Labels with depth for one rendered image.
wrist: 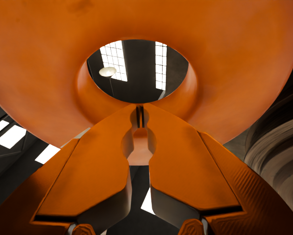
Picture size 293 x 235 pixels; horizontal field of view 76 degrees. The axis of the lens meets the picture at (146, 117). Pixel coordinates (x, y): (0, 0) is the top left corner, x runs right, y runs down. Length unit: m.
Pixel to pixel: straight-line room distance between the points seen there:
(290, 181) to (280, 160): 0.04
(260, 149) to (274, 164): 0.04
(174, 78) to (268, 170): 0.32
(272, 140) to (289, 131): 0.03
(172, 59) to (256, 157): 0.31
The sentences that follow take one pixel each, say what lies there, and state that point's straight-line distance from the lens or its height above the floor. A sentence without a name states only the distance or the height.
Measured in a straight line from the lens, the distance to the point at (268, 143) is 0.44.
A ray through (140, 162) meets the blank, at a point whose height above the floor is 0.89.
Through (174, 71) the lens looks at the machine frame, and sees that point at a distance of 0.54.
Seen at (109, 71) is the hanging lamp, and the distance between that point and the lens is 7.07.
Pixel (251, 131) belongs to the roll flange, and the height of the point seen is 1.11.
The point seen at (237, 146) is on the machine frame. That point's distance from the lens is 0.70.
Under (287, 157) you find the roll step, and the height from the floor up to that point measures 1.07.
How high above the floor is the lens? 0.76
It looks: 46 degrees up
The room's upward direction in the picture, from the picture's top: 176 degrees clockwise
